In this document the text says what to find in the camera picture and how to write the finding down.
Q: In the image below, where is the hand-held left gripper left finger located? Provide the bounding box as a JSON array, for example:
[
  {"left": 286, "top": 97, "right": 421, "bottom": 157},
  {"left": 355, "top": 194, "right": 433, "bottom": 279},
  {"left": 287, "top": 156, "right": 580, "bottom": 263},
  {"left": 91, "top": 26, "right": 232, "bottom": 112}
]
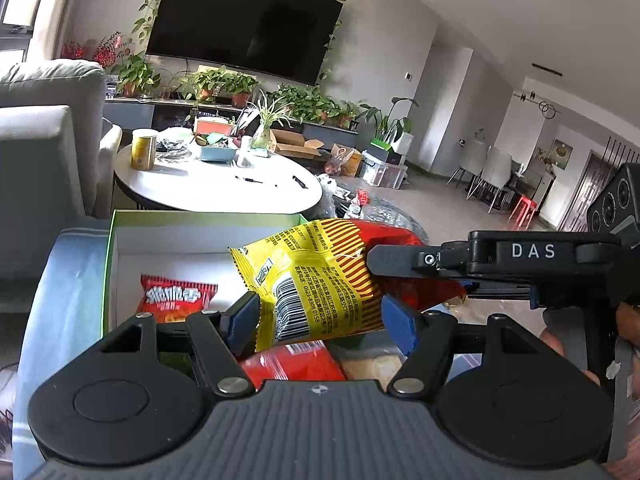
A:
[{"left": 102, "top": 290, "right": 262, "bottom": 397}]

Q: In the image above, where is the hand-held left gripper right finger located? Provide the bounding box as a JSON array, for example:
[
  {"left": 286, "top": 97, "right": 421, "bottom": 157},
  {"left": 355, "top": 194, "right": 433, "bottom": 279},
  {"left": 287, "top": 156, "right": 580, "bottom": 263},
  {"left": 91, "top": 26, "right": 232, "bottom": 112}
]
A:
[{"left": 381, "top": 294, "right": 543, "bottom": 397}]

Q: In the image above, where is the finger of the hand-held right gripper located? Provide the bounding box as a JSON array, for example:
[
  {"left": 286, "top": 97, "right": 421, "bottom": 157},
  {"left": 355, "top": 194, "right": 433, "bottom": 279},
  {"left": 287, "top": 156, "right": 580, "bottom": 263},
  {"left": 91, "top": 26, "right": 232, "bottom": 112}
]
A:
[
  {"left": 465, "top": 280, "right": 540, "bottom": 311},
  {"left": 367, "top": 230, "right": 623, "bottom": 281}
]

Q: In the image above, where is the yellow striped snack packet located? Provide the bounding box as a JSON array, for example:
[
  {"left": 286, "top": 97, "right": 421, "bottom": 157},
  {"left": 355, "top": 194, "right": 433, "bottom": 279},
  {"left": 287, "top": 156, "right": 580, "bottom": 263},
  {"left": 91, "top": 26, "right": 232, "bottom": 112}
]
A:
[{"left": 229, "top": 219, "right": 388, "bottom": 353}]

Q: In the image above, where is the green cardboard box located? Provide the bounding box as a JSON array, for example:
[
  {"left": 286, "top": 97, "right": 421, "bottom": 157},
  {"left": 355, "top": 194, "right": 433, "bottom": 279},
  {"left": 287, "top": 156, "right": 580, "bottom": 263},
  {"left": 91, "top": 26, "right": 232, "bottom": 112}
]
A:
[{"left": 101, "top": 209, "right": 321, "bottom": 386}]

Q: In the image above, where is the person's right hand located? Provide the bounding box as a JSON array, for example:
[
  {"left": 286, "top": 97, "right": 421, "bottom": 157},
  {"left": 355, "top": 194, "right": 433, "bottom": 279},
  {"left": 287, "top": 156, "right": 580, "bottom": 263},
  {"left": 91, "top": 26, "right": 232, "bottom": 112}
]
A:
[{"left": 540, "top": 302, "right": 640, "bottom": 387}]

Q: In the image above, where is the brown door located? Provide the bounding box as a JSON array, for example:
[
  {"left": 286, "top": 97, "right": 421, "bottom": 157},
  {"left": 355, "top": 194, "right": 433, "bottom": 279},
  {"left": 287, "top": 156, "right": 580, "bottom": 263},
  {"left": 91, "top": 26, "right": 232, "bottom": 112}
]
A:
[{"left": 557, "top": 150, "right": 608, "bottom": 233}]

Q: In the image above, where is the red stool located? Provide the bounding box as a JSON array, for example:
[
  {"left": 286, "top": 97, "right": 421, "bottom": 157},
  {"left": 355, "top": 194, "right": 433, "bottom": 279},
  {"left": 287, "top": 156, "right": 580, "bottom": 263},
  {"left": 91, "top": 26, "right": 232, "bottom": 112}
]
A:
[{"left": 509, "top": 195, "right": 538, "bottom": 228}]

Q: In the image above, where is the small red snack packet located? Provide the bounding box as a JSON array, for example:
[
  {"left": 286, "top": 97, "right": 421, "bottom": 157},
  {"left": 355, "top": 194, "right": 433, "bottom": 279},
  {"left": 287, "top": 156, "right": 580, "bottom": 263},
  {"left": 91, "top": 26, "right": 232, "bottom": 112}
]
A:
[{"left": 140, "top": 274, "right": 219, "bottom": 323}]

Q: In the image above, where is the white dining chair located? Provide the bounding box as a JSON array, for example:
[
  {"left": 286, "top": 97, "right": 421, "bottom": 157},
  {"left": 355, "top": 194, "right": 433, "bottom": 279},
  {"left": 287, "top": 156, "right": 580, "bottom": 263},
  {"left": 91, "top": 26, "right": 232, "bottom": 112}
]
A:
[
  {"left": 447, "top": 139, "right": 488, "bottom": 186},
  {"left": 467, "top": 146, "right": 513, "bottom": 211}
]

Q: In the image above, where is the clear storage bin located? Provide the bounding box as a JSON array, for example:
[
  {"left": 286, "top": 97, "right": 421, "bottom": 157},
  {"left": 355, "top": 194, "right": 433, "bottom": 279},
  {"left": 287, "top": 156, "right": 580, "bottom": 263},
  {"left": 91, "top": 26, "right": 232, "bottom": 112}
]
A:
[{"left": 361, "top": 151, "right": 408, "bottom": 188}]

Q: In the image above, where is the round white coffee table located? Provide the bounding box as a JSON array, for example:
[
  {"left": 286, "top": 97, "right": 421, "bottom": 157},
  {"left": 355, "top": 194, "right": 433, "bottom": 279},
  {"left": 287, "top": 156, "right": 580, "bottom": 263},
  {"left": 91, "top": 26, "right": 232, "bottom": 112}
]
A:
[{"left": 112, "top": 137, "right": 323, "bottom": 216}]

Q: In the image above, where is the large-leaf plant in white pot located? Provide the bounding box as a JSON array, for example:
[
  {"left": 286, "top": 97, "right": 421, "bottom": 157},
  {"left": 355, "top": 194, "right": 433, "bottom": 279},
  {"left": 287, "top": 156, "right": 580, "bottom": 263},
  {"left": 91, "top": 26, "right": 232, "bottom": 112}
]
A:
[{"left": 360, "top": 97, "right": 420, "bottom": 156}]

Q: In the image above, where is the white plastic bag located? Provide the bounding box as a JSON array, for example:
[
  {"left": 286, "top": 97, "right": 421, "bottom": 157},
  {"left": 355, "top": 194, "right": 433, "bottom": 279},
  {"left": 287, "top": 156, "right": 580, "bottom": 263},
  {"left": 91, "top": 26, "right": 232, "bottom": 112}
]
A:
[{"left": 317, "top": 174, "right": 351, "bottom": 218}]

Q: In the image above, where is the light blue tray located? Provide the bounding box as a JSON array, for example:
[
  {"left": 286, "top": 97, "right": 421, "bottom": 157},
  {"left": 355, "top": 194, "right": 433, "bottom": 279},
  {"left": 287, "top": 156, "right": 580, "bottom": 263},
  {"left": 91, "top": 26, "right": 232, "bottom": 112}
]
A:
[{"left": 197, "top": 132, "right": 238, "bottom": 162}]

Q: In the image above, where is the yellow printed carton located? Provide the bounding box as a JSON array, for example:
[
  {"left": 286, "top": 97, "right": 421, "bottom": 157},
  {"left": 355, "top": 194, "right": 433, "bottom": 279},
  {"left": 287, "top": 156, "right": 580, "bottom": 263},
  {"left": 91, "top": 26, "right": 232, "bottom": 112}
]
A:
[{"left": 327, "top": 143, "right": 363, "bottom": 177}]

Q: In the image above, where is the open brown cardboard box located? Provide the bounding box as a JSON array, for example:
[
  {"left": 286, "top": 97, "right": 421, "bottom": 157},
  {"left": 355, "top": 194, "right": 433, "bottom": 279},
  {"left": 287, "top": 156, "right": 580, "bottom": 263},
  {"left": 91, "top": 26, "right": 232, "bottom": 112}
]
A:
[{"left": 270, "top": 129, "right": 326, "bottom": 158}]

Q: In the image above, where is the spider plant in glass vase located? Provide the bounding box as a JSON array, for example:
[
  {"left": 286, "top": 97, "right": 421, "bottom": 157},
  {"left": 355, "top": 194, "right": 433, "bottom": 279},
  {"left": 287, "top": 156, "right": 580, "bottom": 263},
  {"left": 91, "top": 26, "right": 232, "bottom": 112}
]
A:
[{"left": 245, "top": 89, "right": 296, "bottom": 151}]

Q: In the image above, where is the orange box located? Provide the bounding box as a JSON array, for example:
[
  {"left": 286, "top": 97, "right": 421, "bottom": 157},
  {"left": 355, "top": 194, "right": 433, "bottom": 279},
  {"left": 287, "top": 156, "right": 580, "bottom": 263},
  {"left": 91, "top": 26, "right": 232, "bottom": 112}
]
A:
[{"left": 194, "top": 116, "right": 233, "bottom": 136}]

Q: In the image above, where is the yellow can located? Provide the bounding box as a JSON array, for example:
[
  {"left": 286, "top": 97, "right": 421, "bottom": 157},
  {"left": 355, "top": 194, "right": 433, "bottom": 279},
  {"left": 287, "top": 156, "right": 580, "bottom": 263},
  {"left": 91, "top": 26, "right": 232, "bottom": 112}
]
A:
[{"left": 131, "top": 129, "right": 159, "bottom": 171}]

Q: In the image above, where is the row of potted plants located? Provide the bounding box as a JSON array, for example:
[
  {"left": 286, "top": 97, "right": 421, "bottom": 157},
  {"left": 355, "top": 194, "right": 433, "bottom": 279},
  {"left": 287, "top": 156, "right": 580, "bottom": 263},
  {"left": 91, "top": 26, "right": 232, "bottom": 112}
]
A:
[{"left": 270, "top": 84, "right": 361, "bottom": 128}]

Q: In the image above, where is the potted green plant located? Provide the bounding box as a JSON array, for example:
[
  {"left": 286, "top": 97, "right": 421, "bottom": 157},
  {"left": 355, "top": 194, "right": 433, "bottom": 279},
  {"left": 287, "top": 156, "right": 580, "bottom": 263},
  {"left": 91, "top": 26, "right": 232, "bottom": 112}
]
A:
[
  {"left": 225, "top": 72, "right": 261, "bottom": 108},
  {"left": 112, "top": 52, "right": 161, "bottom": 98},
  {"left": 192, "top": 67, "right": 228, "bottom": 102}
]

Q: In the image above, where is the grey armchair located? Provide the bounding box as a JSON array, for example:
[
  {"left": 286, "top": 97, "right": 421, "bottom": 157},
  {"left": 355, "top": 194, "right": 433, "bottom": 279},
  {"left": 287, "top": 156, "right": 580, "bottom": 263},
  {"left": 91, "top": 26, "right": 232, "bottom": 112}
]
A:
[{"left": 0, "top": 58, "right": 123, "bottom": 311}]

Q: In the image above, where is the red flower bunch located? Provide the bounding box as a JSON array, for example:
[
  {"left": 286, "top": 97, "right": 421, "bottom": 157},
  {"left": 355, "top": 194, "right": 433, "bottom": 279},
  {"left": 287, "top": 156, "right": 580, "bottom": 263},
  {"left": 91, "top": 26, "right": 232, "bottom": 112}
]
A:
[{"left": 62, "top": 32, "right": 133, "bottom": 68}]

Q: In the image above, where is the window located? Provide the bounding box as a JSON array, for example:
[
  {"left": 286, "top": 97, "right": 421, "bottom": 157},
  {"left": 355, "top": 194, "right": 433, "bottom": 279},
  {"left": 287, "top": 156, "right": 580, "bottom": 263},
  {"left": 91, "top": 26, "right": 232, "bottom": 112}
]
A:
[{"left": 0, "top": 0, "right": 51, "bottom": 61}]

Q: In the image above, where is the framed wall picture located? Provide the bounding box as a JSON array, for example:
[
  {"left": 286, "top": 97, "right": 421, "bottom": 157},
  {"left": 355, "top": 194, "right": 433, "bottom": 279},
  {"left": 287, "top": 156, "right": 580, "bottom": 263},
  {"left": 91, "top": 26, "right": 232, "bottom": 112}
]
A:
[{"left": 547, "top": 139, "right": 573, "bottom": 166}]

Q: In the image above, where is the black wall television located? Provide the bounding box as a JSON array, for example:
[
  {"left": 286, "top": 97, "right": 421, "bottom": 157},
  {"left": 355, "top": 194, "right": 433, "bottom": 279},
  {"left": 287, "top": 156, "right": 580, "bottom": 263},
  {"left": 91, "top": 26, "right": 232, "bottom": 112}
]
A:
[{"left": 145, "top": 0, "right": 345, "bottom": 87}]

